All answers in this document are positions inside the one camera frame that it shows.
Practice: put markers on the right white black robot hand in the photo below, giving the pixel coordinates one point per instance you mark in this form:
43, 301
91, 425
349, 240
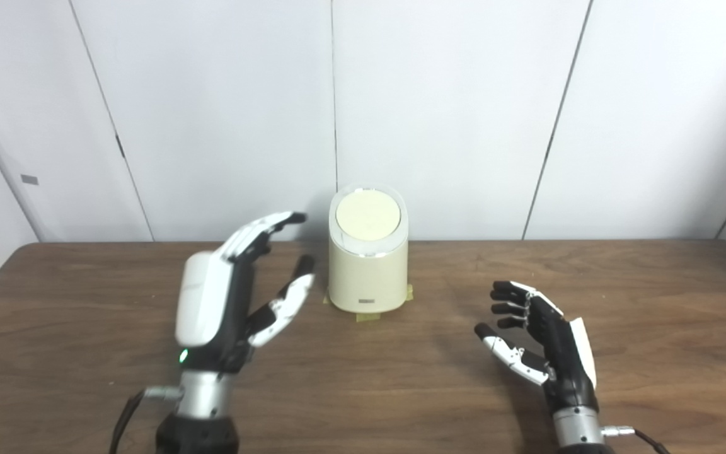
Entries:
564, 359

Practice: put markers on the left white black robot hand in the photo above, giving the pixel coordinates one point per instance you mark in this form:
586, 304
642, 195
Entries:
208, 302

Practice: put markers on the cream-colored bin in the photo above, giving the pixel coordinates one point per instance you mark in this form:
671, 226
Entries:
369, 277

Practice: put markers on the round cream bin lid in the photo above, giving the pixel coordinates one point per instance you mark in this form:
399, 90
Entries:
368, 215

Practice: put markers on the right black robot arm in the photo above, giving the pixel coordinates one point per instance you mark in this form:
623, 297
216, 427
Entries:
577, 432

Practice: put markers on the small gray wall label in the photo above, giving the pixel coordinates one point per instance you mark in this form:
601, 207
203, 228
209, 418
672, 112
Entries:
29, 180

